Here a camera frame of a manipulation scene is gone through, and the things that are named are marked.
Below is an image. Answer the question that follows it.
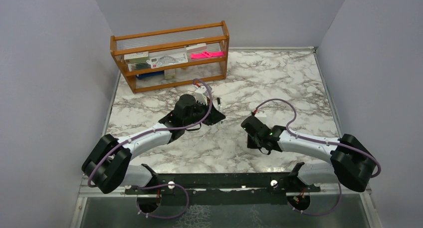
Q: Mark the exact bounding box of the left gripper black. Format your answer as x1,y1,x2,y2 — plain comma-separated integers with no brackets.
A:
184,98,225,127

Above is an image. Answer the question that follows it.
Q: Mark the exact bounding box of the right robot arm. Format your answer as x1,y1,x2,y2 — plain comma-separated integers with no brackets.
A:
241,115,377,192

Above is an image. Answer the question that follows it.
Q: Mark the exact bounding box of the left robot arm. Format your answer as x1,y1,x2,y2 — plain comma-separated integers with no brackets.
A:
81,94,226,194

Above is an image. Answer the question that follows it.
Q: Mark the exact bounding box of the small beige box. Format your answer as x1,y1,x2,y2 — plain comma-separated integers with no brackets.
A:
164,69,176,79

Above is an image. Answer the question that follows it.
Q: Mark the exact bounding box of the wooden shelf rack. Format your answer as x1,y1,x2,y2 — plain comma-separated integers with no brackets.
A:
110,20,230,94

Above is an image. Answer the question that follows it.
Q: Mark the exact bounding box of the pink plastic item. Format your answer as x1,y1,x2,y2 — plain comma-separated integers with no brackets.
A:
190,51,225,59

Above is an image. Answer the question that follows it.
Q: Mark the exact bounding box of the blue box lower shelf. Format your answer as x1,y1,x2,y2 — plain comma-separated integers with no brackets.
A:
136,71,165,80

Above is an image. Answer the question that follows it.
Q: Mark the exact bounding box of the white ruler card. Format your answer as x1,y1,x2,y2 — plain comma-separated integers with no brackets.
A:
147,53,188,68

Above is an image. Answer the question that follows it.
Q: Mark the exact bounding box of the white green box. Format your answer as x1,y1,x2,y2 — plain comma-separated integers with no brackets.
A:
123,51,149,63

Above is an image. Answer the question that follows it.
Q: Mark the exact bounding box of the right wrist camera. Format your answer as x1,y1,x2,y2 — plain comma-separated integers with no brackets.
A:
254,110,267,124

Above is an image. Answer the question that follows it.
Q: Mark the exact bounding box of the black mounting rail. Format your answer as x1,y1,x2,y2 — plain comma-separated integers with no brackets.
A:
125,172,320,206

